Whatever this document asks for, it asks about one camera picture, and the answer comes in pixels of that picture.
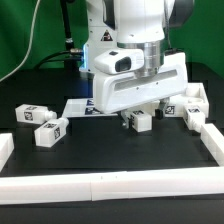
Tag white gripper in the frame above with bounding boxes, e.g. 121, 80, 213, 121
93, 52, 188, 128

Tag white square table top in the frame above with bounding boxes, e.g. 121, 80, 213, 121
165, 83, 209, 117

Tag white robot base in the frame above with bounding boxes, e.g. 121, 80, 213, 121
79, 2, 116, 74

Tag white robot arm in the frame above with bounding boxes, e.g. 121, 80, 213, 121
93, 0, 194, 126

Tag white sheet with tags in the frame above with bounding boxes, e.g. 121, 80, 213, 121
61, 97, 118, 119

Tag black pole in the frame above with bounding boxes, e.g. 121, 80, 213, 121
60, 0, 77, 71

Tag white right fence wall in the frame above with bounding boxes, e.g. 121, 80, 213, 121
201, 123, 224, 166

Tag white fence wall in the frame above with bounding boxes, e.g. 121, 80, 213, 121
0, 167, 224, 205
0, 133, 14, 172
201, 123, 224, 166

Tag white front fence wall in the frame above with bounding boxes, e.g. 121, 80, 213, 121
0, 167, 224, 205

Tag white cable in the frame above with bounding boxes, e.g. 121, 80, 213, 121
0, 0, 42, 83

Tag white left fence wall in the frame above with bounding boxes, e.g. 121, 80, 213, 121
0, 133, 14, 172

